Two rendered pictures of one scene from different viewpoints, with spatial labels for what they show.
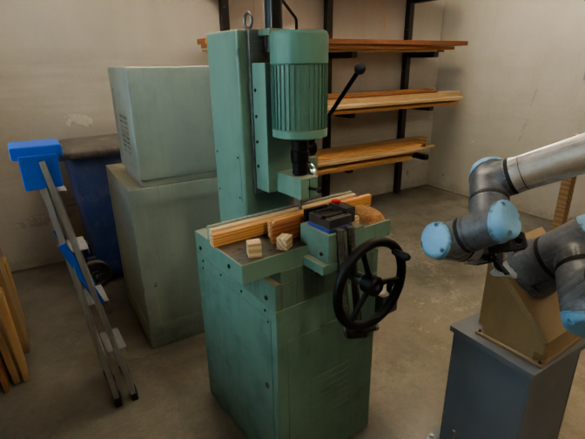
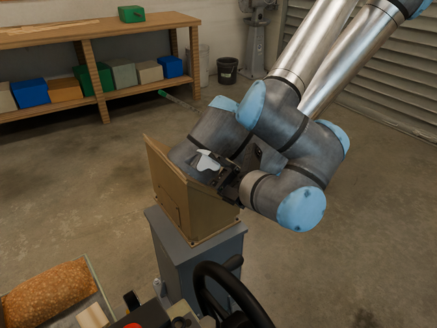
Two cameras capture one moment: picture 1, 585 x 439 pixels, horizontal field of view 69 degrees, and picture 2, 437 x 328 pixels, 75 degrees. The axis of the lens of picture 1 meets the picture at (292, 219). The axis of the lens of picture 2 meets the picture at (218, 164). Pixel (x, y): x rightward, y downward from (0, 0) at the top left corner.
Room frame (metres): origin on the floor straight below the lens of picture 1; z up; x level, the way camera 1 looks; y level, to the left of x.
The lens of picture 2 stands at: (1.14, 0.02, 1.39)
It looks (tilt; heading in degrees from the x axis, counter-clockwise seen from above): 36 degrees down; 269
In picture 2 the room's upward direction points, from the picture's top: straight up
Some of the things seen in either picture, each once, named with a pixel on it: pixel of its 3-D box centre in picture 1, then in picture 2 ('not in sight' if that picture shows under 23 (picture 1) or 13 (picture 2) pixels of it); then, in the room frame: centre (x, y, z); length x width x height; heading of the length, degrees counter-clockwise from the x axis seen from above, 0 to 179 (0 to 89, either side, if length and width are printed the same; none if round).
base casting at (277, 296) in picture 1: (280, 249); not in sight; (1.47, 0.04, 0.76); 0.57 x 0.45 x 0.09; 36
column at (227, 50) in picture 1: (252, 136); not in sight; (1.61, 0.15, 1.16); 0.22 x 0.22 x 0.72; 36
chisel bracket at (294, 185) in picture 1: (297, 185); not in sight; (1.39, -0.02, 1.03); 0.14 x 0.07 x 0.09; 36
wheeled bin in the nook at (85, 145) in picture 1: (110, 206); not in sight; (2.85, 1.27, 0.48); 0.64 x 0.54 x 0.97; 123
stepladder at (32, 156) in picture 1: (80, 282); not in sight; (1.57, 0.88, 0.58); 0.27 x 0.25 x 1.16; 123
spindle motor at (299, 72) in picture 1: (299, 85); not in sight; (1.37, -0.03, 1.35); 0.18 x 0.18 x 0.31
